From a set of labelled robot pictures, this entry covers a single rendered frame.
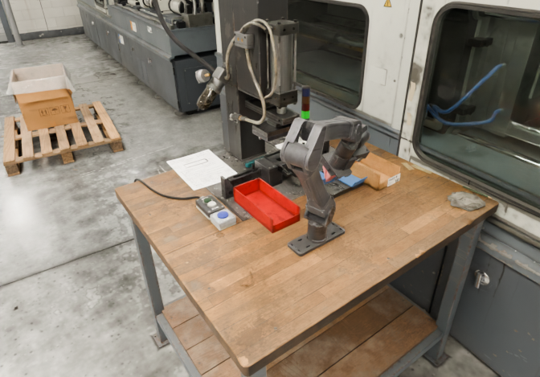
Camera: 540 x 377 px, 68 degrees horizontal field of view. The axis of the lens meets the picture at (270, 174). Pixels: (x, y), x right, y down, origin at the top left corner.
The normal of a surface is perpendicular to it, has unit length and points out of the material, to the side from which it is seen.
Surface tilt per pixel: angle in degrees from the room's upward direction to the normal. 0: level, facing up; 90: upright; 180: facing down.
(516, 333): 90
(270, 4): 90
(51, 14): 90
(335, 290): 0
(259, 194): 0
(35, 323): 0
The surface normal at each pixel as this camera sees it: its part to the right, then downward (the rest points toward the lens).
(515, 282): -0.84, 0.29
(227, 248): -0.02, -0.86
